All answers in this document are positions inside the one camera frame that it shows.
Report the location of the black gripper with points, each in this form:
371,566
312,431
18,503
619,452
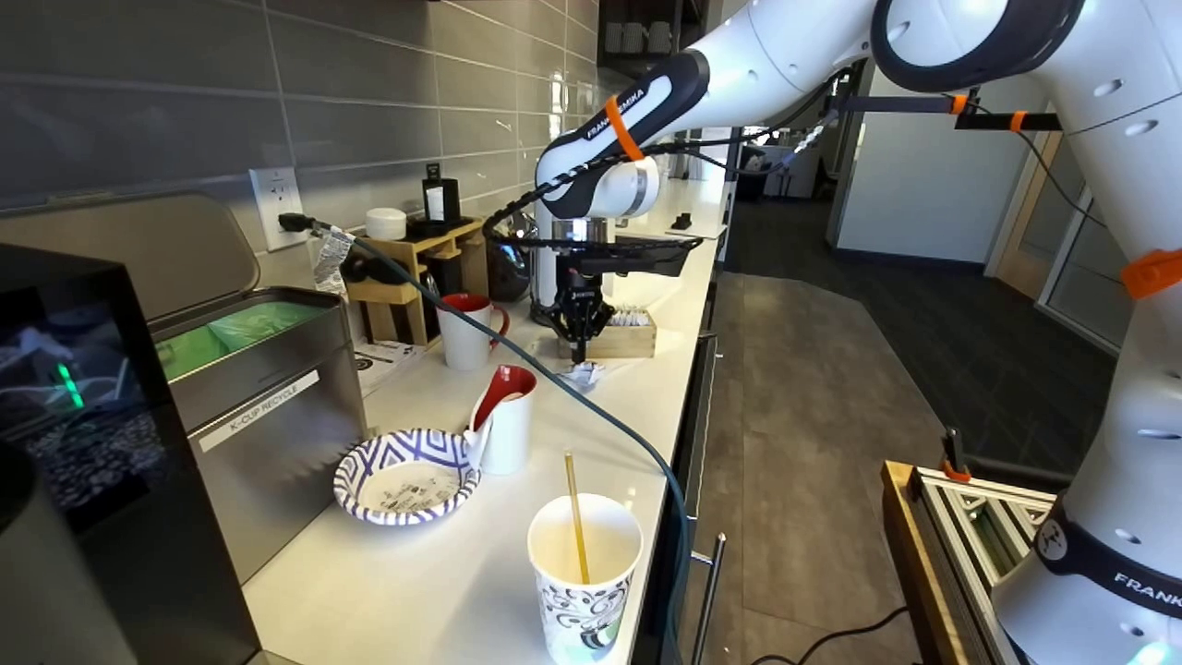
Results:
578,303

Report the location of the clear sauce packet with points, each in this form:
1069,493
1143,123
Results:
582,375

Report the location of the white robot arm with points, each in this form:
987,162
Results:
1105,574

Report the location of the blue and white plate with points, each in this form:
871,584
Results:
409,478

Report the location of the wooden box of packets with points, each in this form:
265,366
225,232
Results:
631,335

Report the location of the white pitcher red interior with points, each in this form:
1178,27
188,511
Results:
499,421

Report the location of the wooden stir stick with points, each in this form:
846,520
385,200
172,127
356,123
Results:
578,520

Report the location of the white mug red interior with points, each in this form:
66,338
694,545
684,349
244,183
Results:
472,328

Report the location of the white paper towel roll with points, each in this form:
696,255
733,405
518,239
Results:
543,259

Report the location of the wooden condiment rack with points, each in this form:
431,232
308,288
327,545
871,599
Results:
385,280

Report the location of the dark glass bottle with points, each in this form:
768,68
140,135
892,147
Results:
440,195

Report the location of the small white jar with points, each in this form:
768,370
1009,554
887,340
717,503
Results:
385,223

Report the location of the patterned paper cup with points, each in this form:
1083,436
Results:
582,622

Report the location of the black coffee machine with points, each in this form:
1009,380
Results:
109,545

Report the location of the white wall outlet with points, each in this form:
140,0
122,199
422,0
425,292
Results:
276,199

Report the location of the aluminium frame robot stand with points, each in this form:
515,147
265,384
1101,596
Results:
951,545

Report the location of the black camera mounting bar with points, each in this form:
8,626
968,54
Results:
957,106

